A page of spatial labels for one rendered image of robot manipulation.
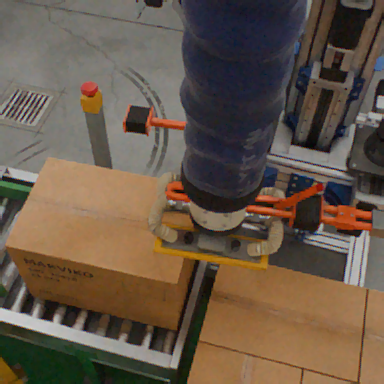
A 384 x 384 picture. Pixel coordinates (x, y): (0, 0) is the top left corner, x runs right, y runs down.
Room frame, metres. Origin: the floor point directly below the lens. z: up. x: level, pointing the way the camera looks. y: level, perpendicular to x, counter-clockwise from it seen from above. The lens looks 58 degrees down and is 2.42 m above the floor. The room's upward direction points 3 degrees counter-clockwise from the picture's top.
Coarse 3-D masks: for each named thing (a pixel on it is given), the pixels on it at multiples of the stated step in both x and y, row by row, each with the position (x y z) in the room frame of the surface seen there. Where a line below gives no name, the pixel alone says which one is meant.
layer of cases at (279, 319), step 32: (224, 288) 0.91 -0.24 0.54; (256, 288) 0.90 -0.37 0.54; (288, 288) 0.89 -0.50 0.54; (320, 288) 0.89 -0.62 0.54; (352, 288) 0.88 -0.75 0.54; (224, 320) 0.77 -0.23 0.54; (256, 320) 0.76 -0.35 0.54; (288, 320) 0.76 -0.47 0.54; (320, 320) 0.75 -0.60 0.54; (352, 320) 0.75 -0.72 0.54; (224, 352) 0.64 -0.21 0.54; (256, 352) 0.64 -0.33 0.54; (288, 352) 0.63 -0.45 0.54; (320, 352) 0.63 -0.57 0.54; (352, 352) 0.62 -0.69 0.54
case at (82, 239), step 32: (64, 160) 1.27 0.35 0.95; (32, 192) 1.12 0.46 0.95; (64, 192) 1.12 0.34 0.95; (96, 192) 1.11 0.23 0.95; (128, 192) 1.10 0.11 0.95; (32, 224) 0.99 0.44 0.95; (64, 224) 0.98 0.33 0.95; (96, 224) 0.97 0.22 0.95; (128, 224) 0.97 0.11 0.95; (192, 224) 0.96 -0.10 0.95; (32, 256) 0.88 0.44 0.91; (64, 256) 0.85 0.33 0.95; (96, 256) 0.85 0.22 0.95; (128, 256) 0.84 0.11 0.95; (160, 256) 0.84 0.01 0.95; (32, 288) 0.90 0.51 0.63; (64, 288) 0.86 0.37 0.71; (96, 288) 0.82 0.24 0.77; (128, 288) 0.78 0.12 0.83; (160, 288) 0.75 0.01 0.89; (160, 320) 0.75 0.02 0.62
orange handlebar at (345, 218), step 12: (156, 120) 1.19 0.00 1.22; (168, 120) 1.18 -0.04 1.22; (168, 192) 0.90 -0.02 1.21; (324, 204) 0.83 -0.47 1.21; (288, 216) 0.80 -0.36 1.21; (324, 216) 0.79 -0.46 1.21; (336, 216) 0.81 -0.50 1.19; (348, 216) 0.79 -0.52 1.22; (360, 216) 0.79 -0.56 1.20; (348, 228) 0.76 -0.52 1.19; (360, 228) 0.75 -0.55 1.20
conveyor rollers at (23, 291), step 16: (0, 208) 1.35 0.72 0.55; (0, 224) 1.28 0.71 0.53; (0, 256) 1.10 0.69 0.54; (16, 272) 1.03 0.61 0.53; (192, 272) 0.98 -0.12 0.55; (0, 304) 0.88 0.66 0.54; (16, 304) 0.87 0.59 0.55; (48, 304) 0.88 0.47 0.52; (64, 304) 0.87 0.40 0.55; (64, 320) 0.81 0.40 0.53; (80, 320) 0.79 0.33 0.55; (128, 320) 0.79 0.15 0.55; (128, 336) 0.72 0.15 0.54; (144, 336) 0.72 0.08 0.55; (176, 336) 0.72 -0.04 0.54; (160, 352) 0.66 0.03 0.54
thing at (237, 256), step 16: (160, 240) 0.81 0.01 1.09; (176, 240) 0.80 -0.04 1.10; (192, 240) 0.79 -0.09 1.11; (240, 240) 0.79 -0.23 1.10; (256, 240) 0.80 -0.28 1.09; (192, 256) 0.75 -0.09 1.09; (208, 256) 0.75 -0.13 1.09; (224, 256) 0.74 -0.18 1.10; (240, 256) 0.74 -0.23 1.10; (256, 256) 0.74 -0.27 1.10
